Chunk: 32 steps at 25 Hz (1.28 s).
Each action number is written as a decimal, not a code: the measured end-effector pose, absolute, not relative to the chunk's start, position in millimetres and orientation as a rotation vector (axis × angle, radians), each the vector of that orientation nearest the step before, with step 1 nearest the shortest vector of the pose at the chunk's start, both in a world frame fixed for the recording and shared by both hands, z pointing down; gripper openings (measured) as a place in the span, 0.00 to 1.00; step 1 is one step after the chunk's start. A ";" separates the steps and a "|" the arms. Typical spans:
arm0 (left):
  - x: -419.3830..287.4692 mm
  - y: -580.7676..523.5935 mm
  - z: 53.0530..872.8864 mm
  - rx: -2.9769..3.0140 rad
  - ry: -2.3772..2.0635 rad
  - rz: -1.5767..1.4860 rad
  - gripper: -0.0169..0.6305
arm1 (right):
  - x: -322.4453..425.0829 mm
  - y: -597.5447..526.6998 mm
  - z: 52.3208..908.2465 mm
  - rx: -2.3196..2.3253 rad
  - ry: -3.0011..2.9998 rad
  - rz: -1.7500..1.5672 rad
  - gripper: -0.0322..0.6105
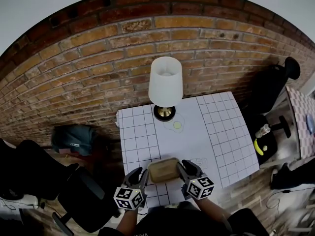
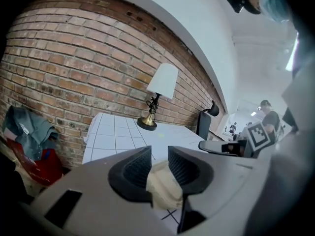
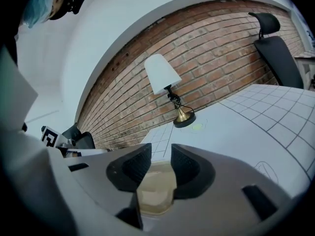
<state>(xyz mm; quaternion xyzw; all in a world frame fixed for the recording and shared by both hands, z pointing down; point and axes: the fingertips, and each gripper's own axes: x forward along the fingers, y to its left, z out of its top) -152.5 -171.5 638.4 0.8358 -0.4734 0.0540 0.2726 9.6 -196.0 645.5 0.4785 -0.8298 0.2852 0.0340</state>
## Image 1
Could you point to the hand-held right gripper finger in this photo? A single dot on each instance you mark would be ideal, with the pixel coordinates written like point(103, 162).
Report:
point(182, 174)

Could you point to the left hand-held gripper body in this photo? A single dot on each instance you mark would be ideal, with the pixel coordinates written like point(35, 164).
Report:
point(129, 195)

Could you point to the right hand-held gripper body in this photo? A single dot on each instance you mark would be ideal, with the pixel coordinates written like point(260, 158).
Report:
point(199, 187)

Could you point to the tan rectangular tray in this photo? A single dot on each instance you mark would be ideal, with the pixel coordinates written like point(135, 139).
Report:
point(152, 179)

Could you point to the person's right forearm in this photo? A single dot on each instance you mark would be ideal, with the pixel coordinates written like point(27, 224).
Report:
point(214, 211)

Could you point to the person's left forearm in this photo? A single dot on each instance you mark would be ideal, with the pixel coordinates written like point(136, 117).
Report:
point(128, 221)

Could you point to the person's black clothing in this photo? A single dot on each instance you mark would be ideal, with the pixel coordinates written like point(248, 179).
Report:
point(172, 222)

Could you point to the black office chair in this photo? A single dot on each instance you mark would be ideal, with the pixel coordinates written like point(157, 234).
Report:
point(81, 200)
point(265, 92)

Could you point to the white grid tablecloth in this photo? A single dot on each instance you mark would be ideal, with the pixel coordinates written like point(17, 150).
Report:
point(221, 136)

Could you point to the yellow banana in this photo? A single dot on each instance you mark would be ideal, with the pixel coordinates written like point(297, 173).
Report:
point(258, 147)

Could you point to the small white round object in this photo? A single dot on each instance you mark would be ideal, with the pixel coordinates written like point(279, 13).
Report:
point(265, 147)

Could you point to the teal cloth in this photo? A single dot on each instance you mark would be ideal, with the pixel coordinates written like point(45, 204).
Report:
point(73, 139)

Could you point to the white bottle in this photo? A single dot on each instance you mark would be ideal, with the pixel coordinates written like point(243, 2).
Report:
point(262, 131)

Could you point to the white shade table lamp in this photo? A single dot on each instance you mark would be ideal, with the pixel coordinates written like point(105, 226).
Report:
point(165, 82)

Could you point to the checkered cloth table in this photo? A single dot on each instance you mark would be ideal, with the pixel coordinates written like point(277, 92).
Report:
point(301, 122)

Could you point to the blue plate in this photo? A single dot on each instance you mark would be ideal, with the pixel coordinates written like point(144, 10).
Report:
point(310, 123)

